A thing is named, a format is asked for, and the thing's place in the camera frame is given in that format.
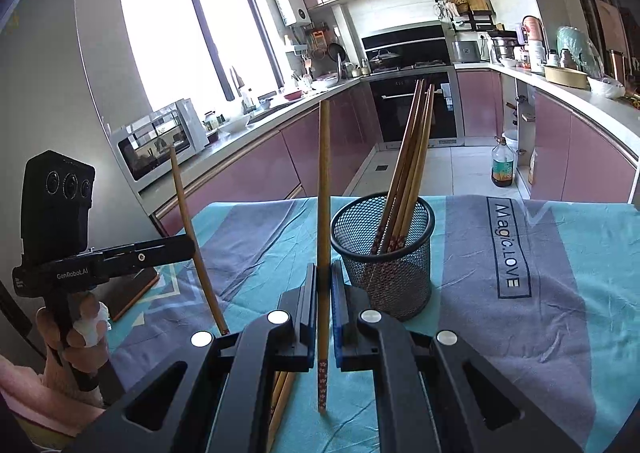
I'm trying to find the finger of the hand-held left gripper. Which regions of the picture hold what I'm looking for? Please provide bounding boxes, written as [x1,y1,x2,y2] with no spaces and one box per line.
[99,236,197,279]

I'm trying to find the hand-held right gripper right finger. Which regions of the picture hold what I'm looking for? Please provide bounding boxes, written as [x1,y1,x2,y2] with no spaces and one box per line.
[330,260,583,453]

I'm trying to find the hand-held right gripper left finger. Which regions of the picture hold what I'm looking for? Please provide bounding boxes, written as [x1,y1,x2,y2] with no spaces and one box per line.
[65,263,321,453]

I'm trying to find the black mesh pen holder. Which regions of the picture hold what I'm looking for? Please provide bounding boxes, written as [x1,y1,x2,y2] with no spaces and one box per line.
[330,194,436,321]

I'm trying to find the bundle of wooden chopsticks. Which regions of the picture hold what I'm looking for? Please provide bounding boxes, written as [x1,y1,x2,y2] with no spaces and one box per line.
[372,78,436,254]

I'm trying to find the person's left forearm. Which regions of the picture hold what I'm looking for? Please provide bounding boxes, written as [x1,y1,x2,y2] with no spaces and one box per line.
[0,353,108,439]

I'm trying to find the person's left hand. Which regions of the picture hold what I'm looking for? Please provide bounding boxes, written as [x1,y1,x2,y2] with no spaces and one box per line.
[36,292,110,384]

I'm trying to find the dark brown flat board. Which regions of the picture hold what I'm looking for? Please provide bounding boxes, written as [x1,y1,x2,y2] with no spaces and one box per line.
[107,265,161,323]

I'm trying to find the white countertop oven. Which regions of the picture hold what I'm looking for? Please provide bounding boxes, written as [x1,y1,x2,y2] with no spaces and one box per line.
[117,98,210,182]

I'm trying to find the pink lower kitchen cabinets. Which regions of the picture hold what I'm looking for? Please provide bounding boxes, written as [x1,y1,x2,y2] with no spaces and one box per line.
[456,69,640,206]
[152,80,383,236]

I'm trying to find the blue grey printed tablecloth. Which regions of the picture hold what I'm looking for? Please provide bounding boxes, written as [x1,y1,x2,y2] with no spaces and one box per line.
[107,194,640,453]

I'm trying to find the kitchen window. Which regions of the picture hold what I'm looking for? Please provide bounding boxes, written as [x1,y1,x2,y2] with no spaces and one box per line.
[119,0,281,111]

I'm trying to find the kitchen faucet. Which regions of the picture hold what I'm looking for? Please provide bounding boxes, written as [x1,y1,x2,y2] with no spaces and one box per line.
[229,67,246,104]

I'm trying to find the black built-in oven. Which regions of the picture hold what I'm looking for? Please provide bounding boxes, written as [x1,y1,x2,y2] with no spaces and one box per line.
[369,70,460,142]

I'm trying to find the cooking oil bottle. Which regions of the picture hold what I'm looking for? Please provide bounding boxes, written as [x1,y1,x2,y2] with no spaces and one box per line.
[491,137,516,188]

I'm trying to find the pan with glass lid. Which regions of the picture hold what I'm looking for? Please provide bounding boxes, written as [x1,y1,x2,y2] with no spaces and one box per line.
[369,48,403,70]

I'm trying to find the black range hood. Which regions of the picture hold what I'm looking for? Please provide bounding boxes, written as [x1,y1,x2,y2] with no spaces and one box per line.
[361,23,453,74]

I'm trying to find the white water heater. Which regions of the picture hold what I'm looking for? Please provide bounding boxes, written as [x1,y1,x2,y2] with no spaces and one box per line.
[271,0,312,27]

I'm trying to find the stainless steel pot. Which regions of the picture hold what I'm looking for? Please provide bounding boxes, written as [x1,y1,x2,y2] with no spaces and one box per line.
[490,35,518,61]

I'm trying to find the round beige steamer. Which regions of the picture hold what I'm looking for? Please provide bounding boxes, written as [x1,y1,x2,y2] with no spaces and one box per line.
[543,64,591,88]

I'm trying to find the pink thermos kettle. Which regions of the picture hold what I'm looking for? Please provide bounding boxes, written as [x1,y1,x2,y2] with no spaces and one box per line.
[521,15,545,41]

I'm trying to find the white plastic bag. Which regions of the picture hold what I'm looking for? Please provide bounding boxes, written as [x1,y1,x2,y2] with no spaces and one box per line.
[587,75,626,98]

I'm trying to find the green plastic-covered appliance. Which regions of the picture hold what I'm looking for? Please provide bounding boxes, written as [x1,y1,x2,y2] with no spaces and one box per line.
[556,26,606,78]

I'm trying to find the copper tumbler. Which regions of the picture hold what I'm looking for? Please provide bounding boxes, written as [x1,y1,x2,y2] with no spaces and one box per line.
[607,49,628,84]

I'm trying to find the black wall rack with boards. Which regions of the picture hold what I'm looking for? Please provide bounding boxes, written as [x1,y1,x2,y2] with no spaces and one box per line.
[434,0,501,32]

